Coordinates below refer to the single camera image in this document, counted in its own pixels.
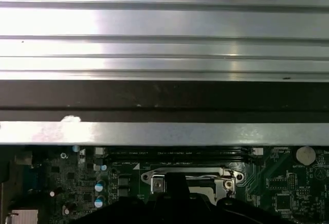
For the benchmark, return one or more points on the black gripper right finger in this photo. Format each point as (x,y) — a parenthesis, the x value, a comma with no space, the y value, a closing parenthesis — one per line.
(200,211)

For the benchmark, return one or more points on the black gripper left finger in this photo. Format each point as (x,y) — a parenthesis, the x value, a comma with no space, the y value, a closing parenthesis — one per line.
(154,211)

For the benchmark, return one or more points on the silver CPU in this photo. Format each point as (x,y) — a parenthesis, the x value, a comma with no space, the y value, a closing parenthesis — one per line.
(203,191)

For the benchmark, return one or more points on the CPU socket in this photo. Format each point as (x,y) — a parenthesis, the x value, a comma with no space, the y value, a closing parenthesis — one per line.
(192,170)

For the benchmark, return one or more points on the metal socket cover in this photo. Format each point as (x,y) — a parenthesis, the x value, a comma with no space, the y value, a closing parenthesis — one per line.
(219,186)

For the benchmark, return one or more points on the blue silver capacitor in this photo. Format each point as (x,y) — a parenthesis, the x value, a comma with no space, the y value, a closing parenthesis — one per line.
(99,202)
(100,186)

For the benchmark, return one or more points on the black RAM slot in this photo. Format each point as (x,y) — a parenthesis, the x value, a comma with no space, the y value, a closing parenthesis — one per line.
(180,158)
(180,150)

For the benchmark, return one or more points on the black square chip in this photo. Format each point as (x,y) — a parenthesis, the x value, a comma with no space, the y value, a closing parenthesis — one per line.
(282,201)

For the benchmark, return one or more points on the green motherboard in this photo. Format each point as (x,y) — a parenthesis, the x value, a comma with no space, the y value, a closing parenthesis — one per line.
(282,180)

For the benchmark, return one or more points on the black PC case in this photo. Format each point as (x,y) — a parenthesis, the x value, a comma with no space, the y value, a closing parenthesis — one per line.
(154,98)

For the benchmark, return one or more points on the round coin battery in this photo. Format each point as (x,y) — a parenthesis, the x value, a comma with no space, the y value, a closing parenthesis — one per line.
(306,155)

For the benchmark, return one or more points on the small silver finned heatsink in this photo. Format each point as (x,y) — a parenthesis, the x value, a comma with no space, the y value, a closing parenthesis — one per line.
(24,216)

